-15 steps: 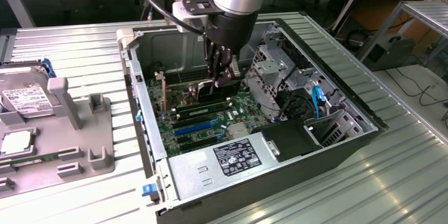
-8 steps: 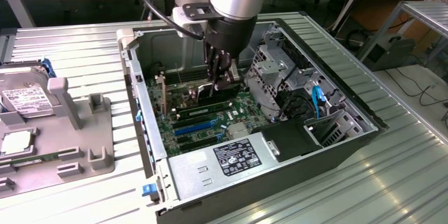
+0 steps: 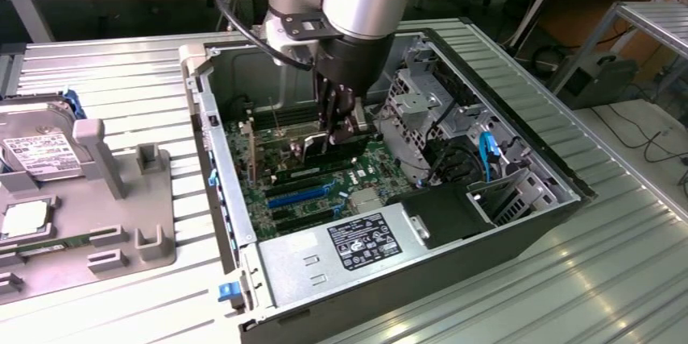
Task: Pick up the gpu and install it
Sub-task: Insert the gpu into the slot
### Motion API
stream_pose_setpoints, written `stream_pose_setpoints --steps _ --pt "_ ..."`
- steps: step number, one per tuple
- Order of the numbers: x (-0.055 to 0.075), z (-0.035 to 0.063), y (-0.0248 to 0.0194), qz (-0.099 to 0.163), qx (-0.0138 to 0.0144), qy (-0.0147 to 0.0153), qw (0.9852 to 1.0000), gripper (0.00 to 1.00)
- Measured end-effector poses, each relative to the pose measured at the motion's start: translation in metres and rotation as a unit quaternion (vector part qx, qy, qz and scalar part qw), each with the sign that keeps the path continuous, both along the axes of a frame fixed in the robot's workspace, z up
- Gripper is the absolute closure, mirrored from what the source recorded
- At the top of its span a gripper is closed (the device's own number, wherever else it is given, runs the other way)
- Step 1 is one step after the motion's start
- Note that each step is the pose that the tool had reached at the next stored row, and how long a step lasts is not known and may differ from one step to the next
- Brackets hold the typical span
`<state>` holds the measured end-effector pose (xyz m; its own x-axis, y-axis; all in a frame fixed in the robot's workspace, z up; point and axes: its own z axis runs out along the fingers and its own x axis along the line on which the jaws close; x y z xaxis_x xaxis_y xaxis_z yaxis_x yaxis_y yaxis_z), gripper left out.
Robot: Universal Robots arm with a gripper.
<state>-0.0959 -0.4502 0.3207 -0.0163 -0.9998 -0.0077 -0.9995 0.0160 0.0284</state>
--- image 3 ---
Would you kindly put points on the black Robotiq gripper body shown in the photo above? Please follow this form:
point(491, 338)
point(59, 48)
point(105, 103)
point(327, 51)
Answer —
point(352, 62)

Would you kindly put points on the thin metal locking lever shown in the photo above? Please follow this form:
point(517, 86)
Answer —
point(275, 118)

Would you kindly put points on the green Dell motherboard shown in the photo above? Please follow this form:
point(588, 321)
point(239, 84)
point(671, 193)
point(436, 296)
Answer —
point(371, 162)

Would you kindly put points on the silver disk bay cage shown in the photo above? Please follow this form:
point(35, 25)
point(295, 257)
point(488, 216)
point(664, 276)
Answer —
point(413, 102)

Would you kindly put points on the green RAM stick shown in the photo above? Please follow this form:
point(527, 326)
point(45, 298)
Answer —
point(48, 245)
point(312, 172)

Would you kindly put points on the black expansion slot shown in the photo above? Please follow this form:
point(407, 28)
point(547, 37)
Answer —
point(292, 186)

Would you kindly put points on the silver chipset heat sink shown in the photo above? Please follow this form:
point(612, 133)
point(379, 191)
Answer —
point(365, 199)

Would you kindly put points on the blue expansion slot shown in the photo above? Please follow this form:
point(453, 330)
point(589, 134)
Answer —
point(295, 197)

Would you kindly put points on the silver power supply unit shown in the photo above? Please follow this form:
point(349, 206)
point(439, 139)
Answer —
point(300, 263)

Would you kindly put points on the open black PC case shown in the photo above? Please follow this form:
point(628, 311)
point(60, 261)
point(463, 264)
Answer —
point(484, 275)

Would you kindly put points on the grey parts rack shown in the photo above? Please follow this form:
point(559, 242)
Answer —
point(107, 207)

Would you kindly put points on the grey black floor device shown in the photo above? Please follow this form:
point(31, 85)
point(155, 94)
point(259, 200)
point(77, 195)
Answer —
point(607, 78)

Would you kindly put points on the blue case latch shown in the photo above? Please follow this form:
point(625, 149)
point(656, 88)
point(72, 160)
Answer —
point(227, 291)

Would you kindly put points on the silver hard disk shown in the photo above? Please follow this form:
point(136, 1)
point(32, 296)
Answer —
point(32, 146)

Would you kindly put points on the silver CPU chip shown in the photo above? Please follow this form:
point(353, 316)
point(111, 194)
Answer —
point(24, 219)

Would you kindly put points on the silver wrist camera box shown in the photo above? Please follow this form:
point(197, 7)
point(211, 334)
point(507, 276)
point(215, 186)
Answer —
point(295, 38)

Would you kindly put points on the blue disk rail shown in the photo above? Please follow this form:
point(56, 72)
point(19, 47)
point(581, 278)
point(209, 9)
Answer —
point(73, 104)

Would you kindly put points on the aluminium frame table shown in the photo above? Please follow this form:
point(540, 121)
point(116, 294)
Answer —
point(661, 17)

